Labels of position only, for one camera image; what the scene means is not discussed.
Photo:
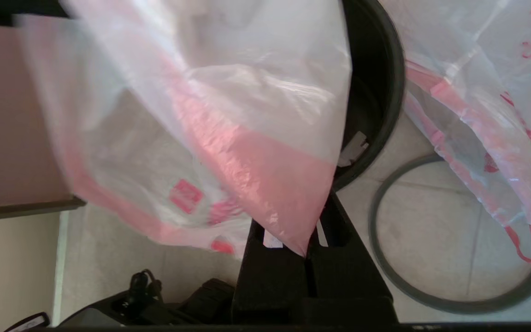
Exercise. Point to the white plastic bag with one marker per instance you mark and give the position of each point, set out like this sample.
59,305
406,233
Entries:
477,69

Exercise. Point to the grey metal baseboard strip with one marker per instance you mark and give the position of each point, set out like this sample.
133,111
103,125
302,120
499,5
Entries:
16,210

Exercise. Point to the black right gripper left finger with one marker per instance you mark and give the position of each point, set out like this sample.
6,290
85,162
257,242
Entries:
270,286

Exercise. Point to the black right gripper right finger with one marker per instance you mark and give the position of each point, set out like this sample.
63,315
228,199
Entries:
348,286

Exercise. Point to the black round trash bin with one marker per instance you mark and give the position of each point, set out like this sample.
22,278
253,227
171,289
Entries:
385,69

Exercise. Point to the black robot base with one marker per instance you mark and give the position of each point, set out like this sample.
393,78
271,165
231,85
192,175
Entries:
201,304

